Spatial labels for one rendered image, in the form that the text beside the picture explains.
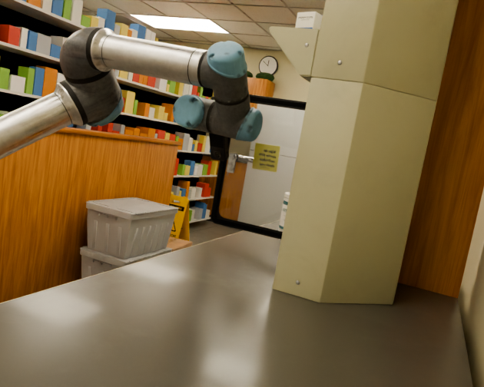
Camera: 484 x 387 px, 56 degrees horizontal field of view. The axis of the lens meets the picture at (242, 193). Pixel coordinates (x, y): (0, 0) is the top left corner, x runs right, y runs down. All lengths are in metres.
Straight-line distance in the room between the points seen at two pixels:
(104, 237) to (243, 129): 2.39
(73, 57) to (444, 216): 1.01
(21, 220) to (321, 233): 2.36
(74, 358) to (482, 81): 1.13
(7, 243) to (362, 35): 2.52
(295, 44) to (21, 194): 2.30
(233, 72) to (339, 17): 0.25
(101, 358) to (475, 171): 1.02
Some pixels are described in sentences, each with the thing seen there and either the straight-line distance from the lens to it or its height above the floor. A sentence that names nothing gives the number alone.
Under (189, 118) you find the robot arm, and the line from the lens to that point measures 1.03.
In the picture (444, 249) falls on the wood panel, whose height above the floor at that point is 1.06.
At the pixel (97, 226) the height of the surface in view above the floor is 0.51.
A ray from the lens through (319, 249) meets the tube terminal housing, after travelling 1.00.
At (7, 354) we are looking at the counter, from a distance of 0.68.
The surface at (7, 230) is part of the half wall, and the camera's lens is 3.05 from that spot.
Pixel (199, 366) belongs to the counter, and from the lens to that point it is 0.67.
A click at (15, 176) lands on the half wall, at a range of 3.00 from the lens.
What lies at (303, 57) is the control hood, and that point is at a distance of 1.03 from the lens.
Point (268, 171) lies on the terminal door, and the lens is 1.34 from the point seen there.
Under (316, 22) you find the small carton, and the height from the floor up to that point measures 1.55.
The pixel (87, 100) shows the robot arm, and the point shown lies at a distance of 1.19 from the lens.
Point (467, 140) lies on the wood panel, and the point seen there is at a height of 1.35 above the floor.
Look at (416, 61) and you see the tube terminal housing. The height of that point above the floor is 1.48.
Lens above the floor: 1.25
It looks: 7 degrees down
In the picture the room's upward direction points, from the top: 10 degrees clockwise
